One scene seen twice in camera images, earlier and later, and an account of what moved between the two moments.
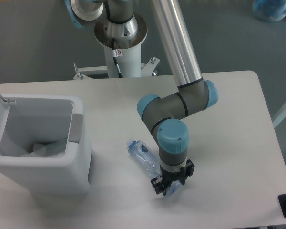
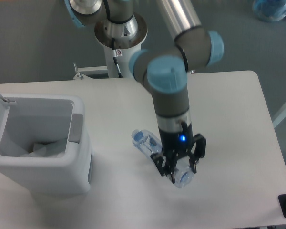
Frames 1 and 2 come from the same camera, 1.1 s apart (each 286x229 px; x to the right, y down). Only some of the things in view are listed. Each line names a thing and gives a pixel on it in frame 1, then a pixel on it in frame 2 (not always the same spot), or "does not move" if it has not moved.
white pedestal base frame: [148, 69] does not move
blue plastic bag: [272, 11] does not move
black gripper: [167, 177] -> [177, 143]
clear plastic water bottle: [144, 159] -> [149, 143]
